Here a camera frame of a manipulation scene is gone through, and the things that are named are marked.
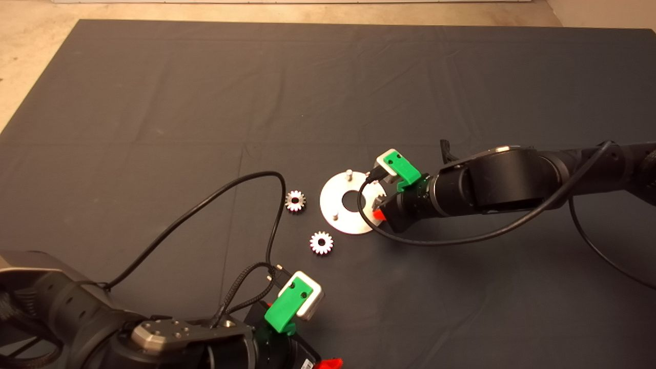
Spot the round metal carrier plate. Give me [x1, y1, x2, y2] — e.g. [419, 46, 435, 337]
[319, 170, 388, 236]

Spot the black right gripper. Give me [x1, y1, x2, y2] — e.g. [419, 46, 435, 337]
[373, 177, 436, 234]

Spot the braided black wrist cable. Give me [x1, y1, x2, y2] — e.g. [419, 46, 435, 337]
[210, 261, 275, 329]
[440, 139, 462, 165]

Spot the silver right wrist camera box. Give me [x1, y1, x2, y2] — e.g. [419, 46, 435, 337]
[376, 152, 399, 184]

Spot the dark grey table cloth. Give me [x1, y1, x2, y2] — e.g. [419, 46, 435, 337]
[0, 20, 656, 369]

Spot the green right camera mount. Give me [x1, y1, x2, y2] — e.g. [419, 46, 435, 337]
[384, 149, 422, 193]

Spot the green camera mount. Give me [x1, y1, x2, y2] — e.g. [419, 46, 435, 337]
[264, 281, 314, 335]
[384, 149, 422, 193]

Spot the thin black left camera cable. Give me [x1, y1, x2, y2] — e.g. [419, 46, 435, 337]
[105, 172, 286, 290]

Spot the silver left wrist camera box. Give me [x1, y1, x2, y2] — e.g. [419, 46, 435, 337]
[279, 272, 325, 322]

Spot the green left camera mount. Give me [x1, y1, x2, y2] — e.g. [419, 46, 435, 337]
[264, 281, 314, 335]

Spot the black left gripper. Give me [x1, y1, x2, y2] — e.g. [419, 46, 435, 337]
[246, 306, 343, 369]

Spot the braided black harness loop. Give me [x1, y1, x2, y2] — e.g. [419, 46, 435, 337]
[0, 292, 63, 368]

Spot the braided black left wrist cable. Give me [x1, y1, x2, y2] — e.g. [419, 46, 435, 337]
[210, 261, 275, 329]

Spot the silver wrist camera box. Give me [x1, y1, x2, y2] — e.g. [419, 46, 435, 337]
[279, 272, 325, 322]
[376, 152, 399, 184]

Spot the braided black right wrist cable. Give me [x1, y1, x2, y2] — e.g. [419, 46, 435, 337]
[440, 139, 462, 165]

